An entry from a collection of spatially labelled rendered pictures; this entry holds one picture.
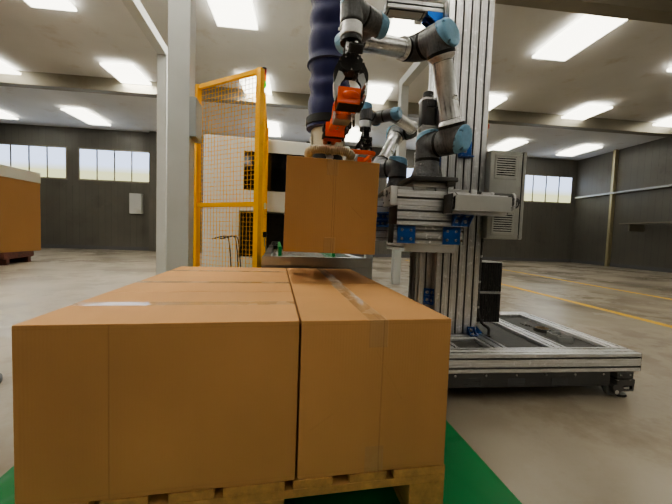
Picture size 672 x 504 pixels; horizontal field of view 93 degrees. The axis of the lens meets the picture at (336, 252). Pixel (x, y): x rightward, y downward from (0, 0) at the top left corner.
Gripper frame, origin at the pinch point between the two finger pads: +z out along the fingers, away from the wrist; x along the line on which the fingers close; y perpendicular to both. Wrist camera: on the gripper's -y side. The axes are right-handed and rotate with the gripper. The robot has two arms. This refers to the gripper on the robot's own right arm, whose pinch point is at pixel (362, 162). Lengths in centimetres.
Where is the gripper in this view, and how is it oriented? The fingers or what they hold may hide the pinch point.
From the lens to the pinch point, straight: 206.8
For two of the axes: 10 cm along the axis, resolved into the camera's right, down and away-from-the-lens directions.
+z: -0.4, 10.0, 0.5
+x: 9.9, 0.3, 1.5
